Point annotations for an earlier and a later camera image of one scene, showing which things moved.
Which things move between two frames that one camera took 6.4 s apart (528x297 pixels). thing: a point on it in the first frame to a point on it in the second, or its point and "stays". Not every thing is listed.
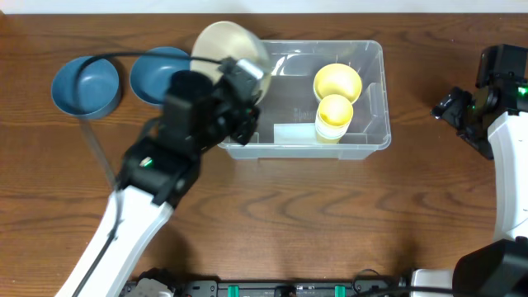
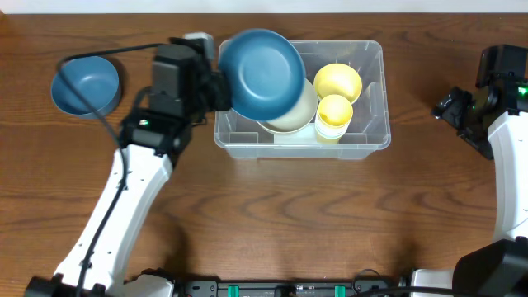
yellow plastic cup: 327,141 stays
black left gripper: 246,121 to 220,96
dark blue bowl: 87,87 stays
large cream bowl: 221,40 to 299,118
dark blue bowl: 150,75 to 266,73
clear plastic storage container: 287,110 stays
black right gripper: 458,114 stays
